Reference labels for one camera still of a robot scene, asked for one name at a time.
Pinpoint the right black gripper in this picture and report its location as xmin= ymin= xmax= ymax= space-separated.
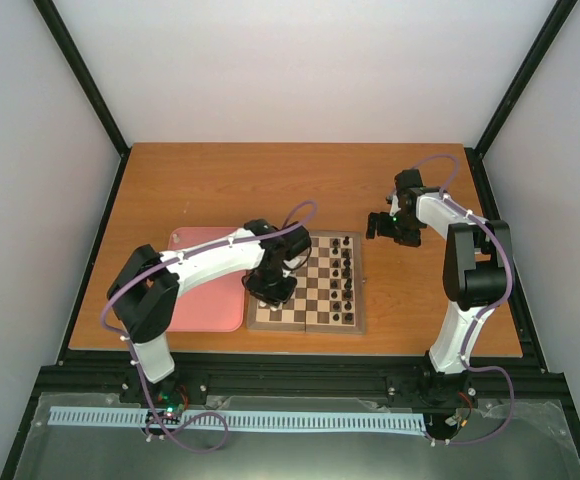
xmin=366 ymin=212 xmax=421 ymax=248

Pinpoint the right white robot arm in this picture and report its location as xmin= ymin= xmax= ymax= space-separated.
xmin=366 ymin=169 xmax=515 ymax=375

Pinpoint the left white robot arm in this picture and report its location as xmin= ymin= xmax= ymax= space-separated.
xmin=100 ymin=219 xmax=312 ymax=403

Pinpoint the wooden chess board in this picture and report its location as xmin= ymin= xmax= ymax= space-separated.
xmin=246 ymin=231 xmax=366 ymax=335

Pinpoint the pink plastic tray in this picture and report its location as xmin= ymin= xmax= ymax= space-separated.
xmin=168 ymin=227 xmax=245 ymax=333

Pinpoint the black aluminium frame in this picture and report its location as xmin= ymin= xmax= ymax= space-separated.
xmin=1 ymin=1 xmax=580 ymax=479

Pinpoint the light blue cable duct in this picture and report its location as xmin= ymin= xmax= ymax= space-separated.
xmin=47 ymin=406 xmax=426 ymax=435

